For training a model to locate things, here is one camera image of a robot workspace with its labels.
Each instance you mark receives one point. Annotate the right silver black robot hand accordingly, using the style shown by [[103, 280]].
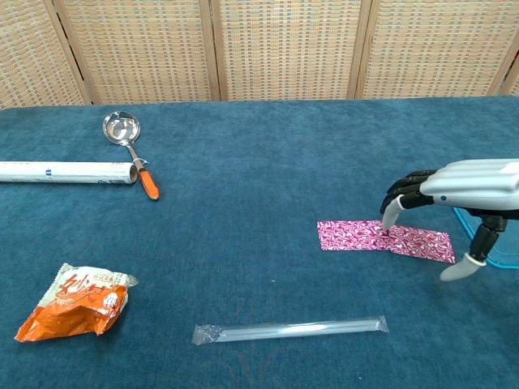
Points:
[[474, 186]]

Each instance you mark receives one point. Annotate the pink patterned card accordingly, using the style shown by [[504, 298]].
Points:
[[425, 245], [348, 237]]

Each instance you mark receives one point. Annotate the translucent blue plastic lid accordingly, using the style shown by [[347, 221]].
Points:
[[466, 225]]

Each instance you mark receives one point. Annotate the woven rattan screen panel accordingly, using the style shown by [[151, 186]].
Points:
[[438, 48], [288, 48], [32, 52], [142, 48]]

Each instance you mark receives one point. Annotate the blue plush table cover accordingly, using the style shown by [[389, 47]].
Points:
[[259, 202]]

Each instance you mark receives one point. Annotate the clear wrapped straw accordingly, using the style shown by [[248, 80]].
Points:
[[292, 328]]

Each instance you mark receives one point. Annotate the white film roll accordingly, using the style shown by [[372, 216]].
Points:
[[61, 172]]

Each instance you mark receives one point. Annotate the orange white snack bag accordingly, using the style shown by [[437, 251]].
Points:
[[73, 316]]

